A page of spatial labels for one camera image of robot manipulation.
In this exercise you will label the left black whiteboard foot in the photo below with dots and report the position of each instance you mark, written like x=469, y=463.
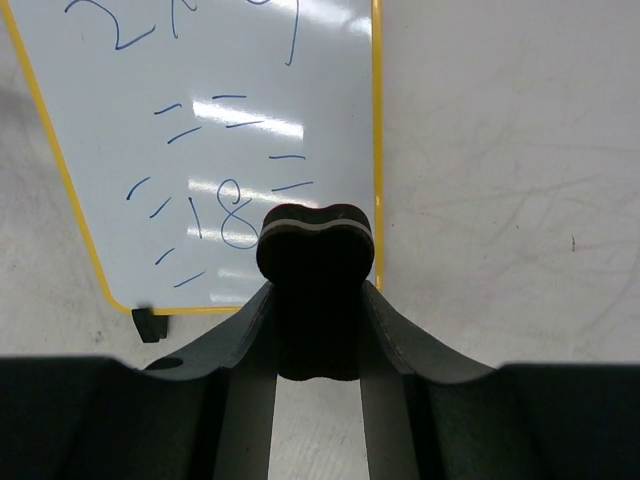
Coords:
x=151, y=327

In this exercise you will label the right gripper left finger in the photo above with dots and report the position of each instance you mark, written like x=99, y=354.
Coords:
x=202, y=412

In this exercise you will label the yellow framed whiteboard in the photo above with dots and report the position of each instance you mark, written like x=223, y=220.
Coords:
x=177, y=125

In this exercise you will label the black felt eraser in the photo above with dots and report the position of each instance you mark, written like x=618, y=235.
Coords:
x=317, y=260

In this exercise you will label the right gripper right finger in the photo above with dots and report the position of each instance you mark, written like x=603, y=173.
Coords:
x=430, y=412

